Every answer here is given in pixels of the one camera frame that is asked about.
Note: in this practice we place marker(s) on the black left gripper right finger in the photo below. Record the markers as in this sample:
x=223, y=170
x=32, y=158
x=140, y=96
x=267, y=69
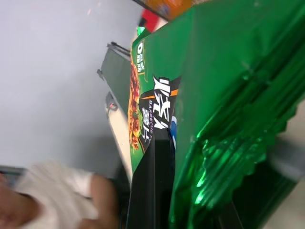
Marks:
x=259, y=198

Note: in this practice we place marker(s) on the small green snack package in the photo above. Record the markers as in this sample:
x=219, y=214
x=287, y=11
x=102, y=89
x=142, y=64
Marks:
x=141, y=32

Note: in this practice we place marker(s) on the person in white t-shirt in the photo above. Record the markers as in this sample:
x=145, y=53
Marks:
x=57, y=190

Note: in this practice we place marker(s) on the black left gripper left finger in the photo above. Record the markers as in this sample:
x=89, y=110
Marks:
x=150, y=190

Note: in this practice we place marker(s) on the red snack package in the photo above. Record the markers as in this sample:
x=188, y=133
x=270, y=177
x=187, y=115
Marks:
x=150, y=20

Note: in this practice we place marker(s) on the green barbecue chips bag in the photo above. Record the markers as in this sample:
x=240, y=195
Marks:
x=221, y=78

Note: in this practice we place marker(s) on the orange snack bag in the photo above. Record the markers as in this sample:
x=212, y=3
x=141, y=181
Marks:
x=170, y=7

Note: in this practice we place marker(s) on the dark green conveyor belt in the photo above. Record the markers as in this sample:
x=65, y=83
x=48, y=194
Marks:
x=116, y=76

